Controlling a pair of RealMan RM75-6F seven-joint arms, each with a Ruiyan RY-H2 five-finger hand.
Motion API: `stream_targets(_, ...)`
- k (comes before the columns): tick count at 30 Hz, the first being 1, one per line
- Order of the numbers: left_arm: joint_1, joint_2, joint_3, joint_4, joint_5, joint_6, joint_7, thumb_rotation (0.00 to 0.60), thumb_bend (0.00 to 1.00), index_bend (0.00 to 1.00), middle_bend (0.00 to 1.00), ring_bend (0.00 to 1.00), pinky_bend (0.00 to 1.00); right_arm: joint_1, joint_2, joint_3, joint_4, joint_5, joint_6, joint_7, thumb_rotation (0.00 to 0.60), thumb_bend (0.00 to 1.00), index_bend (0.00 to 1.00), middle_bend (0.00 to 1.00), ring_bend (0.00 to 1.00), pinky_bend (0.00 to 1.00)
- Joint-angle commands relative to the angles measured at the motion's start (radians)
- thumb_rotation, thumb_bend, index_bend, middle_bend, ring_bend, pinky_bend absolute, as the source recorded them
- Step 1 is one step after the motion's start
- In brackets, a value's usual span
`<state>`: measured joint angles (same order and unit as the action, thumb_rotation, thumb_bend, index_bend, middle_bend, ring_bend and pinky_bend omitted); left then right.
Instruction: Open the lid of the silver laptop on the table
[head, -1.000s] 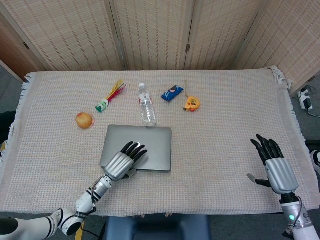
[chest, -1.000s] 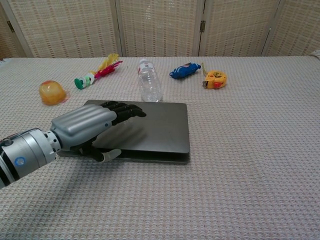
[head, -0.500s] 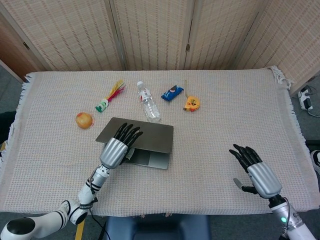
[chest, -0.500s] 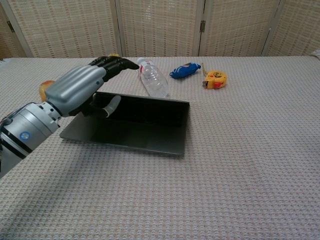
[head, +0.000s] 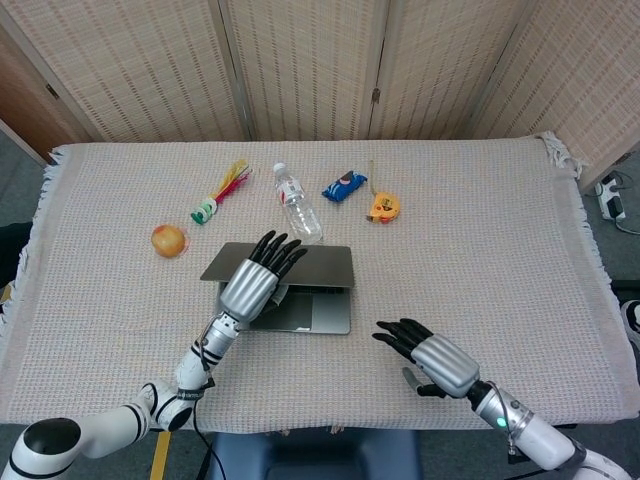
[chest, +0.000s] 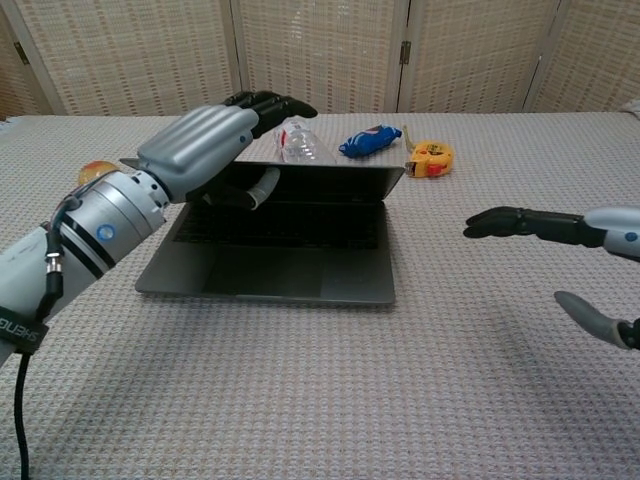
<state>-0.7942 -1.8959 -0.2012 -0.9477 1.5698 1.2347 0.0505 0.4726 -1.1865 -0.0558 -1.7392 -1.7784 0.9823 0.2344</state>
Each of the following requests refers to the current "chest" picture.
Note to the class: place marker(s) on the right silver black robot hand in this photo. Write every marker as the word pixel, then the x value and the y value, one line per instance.
pixel 560 225

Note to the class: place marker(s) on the clear plastic water bottle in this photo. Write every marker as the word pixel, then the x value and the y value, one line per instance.
pixel 302 142

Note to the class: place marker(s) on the woven folding screen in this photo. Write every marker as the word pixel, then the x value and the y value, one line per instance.
pixel 320 50

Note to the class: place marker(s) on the beige waffle tablecloth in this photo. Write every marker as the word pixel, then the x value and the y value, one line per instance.
pixel 350 390

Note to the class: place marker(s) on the yellow tape measure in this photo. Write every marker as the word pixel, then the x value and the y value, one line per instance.
pixel 431 157

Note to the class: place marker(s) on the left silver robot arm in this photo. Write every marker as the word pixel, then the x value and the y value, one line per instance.
pixel 75 235

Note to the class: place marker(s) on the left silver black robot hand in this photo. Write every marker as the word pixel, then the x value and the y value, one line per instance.
pixel 200 145

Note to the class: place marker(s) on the orange jelly cup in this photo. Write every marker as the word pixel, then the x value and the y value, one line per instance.
pixel 92 172

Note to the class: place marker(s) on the blue snack packet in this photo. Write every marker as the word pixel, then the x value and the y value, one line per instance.
pixel 371 140

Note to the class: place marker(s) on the silver grey laptop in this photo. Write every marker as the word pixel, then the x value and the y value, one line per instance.
pixel 280 250

